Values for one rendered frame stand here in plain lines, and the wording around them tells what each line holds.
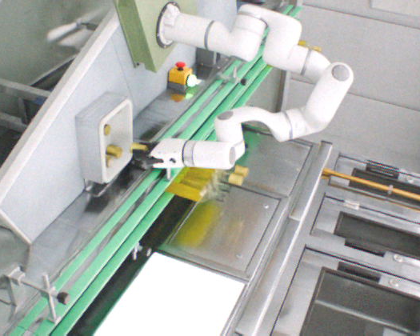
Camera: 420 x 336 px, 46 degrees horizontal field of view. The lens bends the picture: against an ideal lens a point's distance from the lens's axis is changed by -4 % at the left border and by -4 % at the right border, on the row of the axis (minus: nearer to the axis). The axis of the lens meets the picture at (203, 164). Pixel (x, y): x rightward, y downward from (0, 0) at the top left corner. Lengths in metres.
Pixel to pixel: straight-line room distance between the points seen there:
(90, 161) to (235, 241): 0.56
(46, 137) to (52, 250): 0.31
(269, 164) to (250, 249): 0.56
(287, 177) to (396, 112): 5.98
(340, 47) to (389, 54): 0.71
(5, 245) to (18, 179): 0.50
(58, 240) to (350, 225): 1.07
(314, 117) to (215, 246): 0.57
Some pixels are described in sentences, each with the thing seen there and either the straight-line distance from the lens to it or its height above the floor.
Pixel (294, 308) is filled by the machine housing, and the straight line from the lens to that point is 1.64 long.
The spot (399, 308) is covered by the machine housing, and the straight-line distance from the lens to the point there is 1.75.
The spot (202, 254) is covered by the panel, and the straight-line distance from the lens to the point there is 1.69.
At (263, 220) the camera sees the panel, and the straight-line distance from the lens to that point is 1.84.
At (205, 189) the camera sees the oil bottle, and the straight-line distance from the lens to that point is 1.70.
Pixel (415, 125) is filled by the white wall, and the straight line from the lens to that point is 8.10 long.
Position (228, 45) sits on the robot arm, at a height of 1.07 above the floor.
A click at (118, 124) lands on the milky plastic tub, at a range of 1.63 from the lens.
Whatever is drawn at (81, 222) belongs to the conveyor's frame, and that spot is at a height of 0.83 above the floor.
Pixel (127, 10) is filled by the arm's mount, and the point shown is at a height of 0.79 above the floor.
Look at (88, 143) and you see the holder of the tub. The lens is 1.51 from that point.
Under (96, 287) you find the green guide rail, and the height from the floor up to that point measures 0.95.
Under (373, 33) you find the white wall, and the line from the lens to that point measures 7.60.
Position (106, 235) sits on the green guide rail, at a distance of 1.51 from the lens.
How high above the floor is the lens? 1.54
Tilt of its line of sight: 17 degrees down
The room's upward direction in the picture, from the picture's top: 106 degrees clockwise
